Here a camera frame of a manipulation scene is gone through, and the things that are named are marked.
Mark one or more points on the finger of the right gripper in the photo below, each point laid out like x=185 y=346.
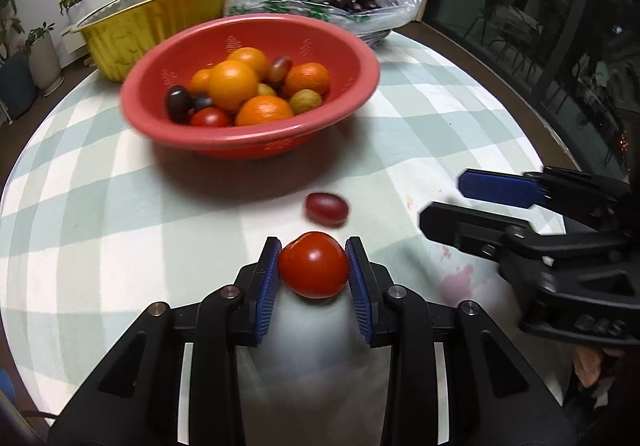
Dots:
x=505 y=189
x=470 y=231

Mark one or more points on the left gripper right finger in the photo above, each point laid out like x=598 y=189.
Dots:
x=392 y=316

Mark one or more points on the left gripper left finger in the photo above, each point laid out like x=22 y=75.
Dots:
x=237 y=314

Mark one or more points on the large red tomato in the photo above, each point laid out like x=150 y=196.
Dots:
x=314 y=266

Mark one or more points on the small red tomato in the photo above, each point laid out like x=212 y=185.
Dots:
x=211 y=117

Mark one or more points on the yellow-green spotted citrus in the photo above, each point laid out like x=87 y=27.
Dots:
x=305 y=100

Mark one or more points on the orange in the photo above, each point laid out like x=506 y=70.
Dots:
x=311 y=75
x=231 y=83
x=199 y=82
x=254 y=58

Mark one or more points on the oblong red grape tomato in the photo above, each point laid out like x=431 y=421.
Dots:
x=278 y=69

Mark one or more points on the person's right hand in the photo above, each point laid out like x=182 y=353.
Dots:
x=587 y=363

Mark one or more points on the checked green white tablecloth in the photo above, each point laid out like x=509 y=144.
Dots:
x=109 y=242

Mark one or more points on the red plastic colander bowl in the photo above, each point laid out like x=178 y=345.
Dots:
x=353 y=68

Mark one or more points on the yellow foil tray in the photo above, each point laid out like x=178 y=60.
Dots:
x=120 y=33

